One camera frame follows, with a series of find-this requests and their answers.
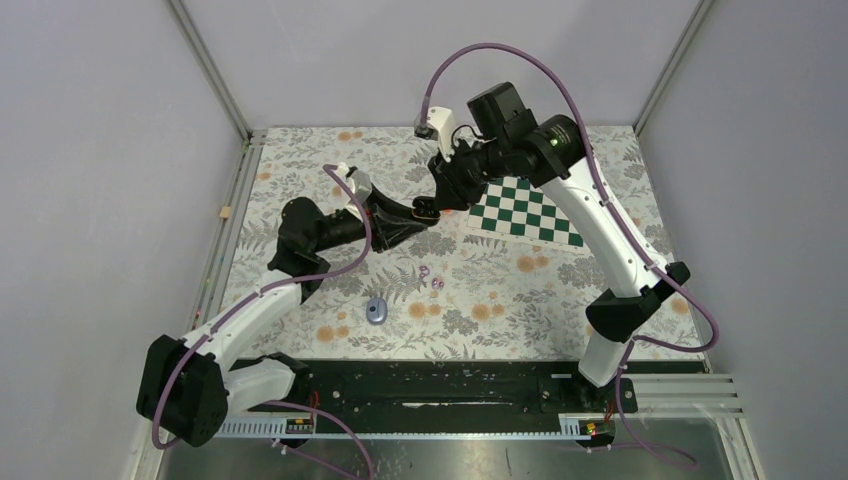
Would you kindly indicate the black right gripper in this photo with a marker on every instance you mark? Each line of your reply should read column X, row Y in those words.
column 451, row 192

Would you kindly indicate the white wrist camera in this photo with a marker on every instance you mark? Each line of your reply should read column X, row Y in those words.
column 438, row 124
column 359, row 183

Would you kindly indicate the white slotted cable duct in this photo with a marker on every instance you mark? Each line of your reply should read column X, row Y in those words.
column 415, row 425

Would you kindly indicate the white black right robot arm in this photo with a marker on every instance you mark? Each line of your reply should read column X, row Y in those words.
column 552, row 157

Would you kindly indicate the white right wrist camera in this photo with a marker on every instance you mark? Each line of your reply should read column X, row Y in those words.
column 438, row 124

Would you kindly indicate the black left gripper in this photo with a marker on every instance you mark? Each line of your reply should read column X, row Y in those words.
column 386, row 225

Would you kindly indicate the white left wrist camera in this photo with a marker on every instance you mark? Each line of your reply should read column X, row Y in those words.
column 359, row 183

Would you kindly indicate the green white chessboard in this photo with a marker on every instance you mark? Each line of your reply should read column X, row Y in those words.
column 511, row 209

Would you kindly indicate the lavender earbuds case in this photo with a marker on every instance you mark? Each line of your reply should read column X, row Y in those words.
column 376, row 311

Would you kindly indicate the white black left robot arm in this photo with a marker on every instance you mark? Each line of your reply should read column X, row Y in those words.
column 190, row 385

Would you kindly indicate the floral tablecloth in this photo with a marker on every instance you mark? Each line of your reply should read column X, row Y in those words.
column 501, row 299

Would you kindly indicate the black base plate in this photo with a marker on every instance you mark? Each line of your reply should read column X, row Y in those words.
column 351, row 389

